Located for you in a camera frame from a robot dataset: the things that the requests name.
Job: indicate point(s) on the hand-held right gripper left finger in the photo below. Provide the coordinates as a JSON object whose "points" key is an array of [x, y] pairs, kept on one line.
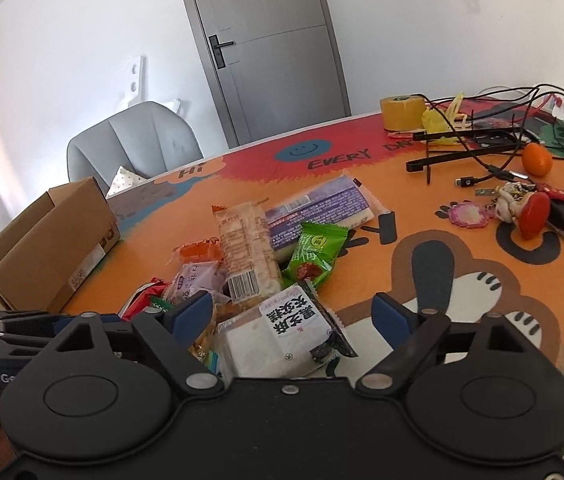
{"points": [[193, 314]]}

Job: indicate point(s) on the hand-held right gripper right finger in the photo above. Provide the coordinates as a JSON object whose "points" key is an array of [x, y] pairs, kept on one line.
{"points": [[389, 314]]}

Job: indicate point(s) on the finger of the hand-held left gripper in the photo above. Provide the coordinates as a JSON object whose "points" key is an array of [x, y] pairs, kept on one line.
{"points": [[12, 321], [7, 344]]}

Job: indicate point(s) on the yellow snack packet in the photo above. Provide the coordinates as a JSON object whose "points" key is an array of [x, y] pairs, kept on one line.
{"points": [[204, 337]]}

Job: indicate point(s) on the pink snack packet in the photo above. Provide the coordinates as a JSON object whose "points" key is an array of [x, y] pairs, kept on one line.
{"points": [[194, 282]]}

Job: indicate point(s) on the red snack packet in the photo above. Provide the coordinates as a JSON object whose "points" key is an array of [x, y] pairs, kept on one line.
{"points": [[142, 300]]}

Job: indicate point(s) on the orange snack packet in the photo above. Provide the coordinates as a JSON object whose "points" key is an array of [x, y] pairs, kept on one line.
{"points": [[197, 251]]}

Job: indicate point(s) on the brown cardboard box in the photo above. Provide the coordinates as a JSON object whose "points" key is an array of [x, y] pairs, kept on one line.
{"points": [[57, 240]]}

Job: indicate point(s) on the white black-label snack packet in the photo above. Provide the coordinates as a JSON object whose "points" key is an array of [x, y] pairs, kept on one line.
{"points": [[287, 332]]}

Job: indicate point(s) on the green snack packet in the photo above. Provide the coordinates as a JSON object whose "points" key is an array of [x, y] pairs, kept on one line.
{"points": [[314, 252]]}

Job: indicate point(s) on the long purple snack packet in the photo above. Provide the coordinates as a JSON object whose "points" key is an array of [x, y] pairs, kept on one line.
{"points": [[322, 207]]}

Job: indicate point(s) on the small black clip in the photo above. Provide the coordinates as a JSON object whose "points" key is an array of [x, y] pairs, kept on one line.
{"points": [[386, 227]]}

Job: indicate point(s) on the printed orange table mat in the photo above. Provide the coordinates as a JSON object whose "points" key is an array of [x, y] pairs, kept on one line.
{"points": [[412, 195]]}

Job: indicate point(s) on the white dotted pillow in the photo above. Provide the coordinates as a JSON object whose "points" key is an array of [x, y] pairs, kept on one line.
{"points": [[124, 182]]}

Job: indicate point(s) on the grey chair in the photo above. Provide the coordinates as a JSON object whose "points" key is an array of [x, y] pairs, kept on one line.
{"points": [[132, 135]]}

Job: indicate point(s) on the yellow plastic bag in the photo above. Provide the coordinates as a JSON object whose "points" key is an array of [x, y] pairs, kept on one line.
{"points": [[434, 122]]}

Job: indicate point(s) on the yellow tape roll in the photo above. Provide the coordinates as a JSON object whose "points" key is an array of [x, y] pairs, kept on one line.
{"points": [[402, 112]]}

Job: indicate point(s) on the orange fruit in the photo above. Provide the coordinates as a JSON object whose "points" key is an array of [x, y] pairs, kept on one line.
{"points": [[536, 160]]}

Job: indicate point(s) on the grey door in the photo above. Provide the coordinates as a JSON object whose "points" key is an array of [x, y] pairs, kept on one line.
{"points": [[267, 60]]}

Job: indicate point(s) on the white wall panel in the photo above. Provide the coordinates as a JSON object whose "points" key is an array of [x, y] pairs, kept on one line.
{"points": [[134, 77]]}

